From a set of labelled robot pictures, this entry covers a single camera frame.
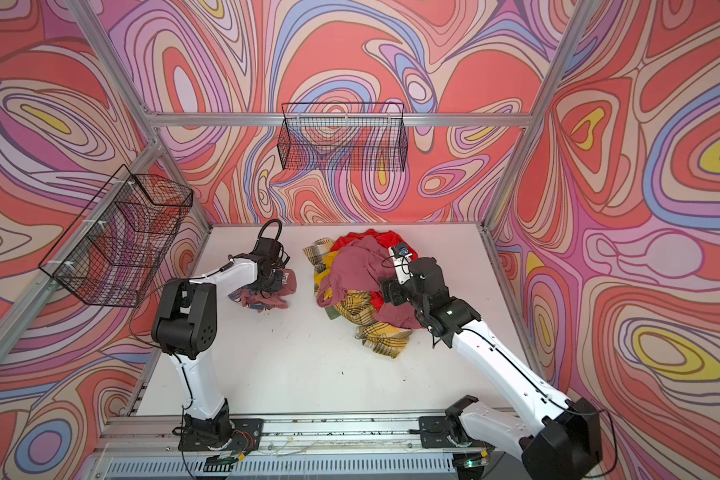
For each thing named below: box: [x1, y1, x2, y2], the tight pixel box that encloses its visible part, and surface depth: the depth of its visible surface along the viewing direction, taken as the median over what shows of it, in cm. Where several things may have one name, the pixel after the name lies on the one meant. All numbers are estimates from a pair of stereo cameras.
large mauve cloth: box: [316, 236, 423, 329], surface depth 92 cm
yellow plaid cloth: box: [303, 238, 413, 359], surface depth 90 cm
